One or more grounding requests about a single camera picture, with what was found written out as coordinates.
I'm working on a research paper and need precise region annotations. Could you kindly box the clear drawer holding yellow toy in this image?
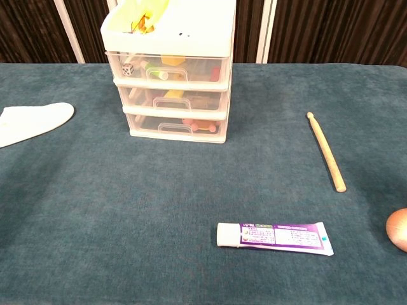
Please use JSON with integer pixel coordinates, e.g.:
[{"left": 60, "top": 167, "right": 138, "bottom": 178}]
[{"left": 118, "top": 86, "right": 228, "bottom": 112}]

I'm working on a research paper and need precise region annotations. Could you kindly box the clear drawer holding die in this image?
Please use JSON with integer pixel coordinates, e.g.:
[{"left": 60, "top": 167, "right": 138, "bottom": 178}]
[{"left": 106, "top": 51, "right": 230, "bottom": 84}]

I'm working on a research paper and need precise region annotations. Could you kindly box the white plastic drawer unit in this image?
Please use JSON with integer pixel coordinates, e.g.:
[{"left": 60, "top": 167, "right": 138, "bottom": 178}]
[{"left": 100, "top": 0, "right": 238, "bottom": 144}]

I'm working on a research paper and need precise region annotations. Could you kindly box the pink toy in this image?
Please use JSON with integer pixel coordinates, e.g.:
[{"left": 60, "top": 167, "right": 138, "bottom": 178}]
[{"left": 181, "top": 118, "right": 221, "bottom": 133}]

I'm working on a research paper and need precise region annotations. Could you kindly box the tan small box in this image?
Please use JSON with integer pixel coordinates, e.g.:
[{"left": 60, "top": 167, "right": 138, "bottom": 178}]
[{"left": 190, "top": 97, "right": 220, "bottom": 109}]

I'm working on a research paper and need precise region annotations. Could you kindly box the teal table cloth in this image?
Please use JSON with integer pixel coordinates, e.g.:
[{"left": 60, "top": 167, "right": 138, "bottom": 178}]
[{"left": 0, "top": 62, "right": 407, "bottom": 305}]

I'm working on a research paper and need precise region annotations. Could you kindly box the yellow block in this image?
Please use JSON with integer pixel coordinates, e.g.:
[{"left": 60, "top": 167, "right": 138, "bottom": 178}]
[{"left": 160, "top": 55, "right": 186, "bottom": 65}]

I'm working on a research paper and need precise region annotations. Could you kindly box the purple white toothpaste tube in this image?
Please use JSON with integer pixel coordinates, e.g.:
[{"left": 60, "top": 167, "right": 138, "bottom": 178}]
[{"left": 216, "top": 221, "right": 335, "bottom": 257}]

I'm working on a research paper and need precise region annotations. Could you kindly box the wooden drumstick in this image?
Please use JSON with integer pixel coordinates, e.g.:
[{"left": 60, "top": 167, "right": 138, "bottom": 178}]
[{"left": 306, "top": 111, "right": 347, "bottom": 193}]

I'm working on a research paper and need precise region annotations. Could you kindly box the yellow rubber chicken toy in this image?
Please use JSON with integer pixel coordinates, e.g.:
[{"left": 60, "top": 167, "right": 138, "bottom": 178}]
[{"left": 120, "top": 0, "right": 171, "bottom": 35}]

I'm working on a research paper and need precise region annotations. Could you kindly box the white sock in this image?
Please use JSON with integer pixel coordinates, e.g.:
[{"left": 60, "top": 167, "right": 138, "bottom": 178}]
[{"left": 0, "top": 102, "right": 75, "bottom": 149}]

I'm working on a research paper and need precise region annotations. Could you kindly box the brown wooden egg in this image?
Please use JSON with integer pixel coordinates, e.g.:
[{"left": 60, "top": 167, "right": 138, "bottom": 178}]
[{"left": 385, "top": 208, "right": 407, "bottom": 254}]

